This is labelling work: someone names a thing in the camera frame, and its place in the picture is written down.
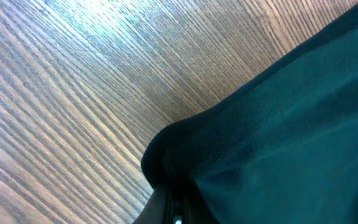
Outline black shorts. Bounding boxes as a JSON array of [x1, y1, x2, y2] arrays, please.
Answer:
[[141, 3, 358, 223]]

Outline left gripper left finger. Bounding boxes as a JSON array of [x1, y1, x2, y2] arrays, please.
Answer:
[[133, 185, 172, 224]]

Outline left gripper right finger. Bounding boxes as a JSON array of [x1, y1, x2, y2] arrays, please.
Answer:
[[182, 186, 218, 224]]

